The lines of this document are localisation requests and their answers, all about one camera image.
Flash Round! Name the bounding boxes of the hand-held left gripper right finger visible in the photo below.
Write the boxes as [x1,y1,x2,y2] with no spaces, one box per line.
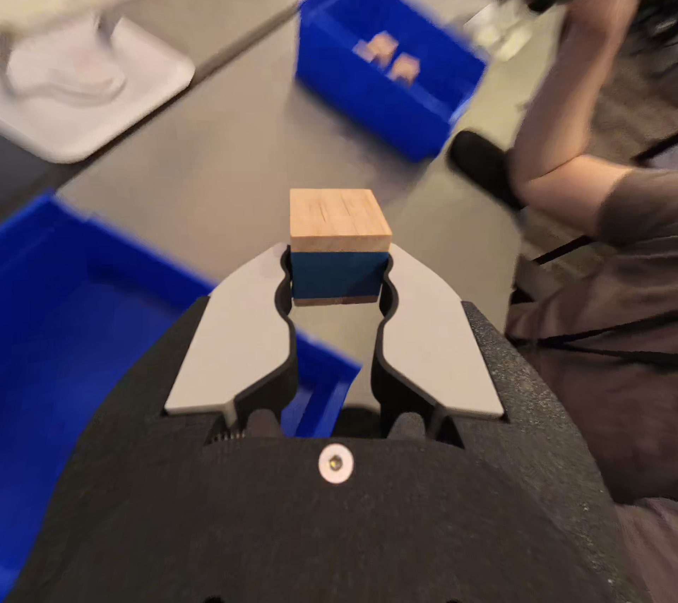
[371,242,505,426]

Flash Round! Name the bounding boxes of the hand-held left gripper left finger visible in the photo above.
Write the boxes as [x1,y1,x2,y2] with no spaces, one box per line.
[164,242,299,426]

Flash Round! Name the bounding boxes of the black pad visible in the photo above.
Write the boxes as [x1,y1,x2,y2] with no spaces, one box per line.
[447,131,525,212]

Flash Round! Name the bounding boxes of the blue plastic bin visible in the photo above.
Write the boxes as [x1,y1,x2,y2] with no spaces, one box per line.
[295,0,488,163]
[0,192,363,585]

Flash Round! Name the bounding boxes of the person's right forearm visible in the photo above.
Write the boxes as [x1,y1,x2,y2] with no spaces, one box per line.
[510,0,678,250]

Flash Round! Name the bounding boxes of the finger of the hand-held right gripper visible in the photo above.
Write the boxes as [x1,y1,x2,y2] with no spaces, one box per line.
[465,0,537,62]

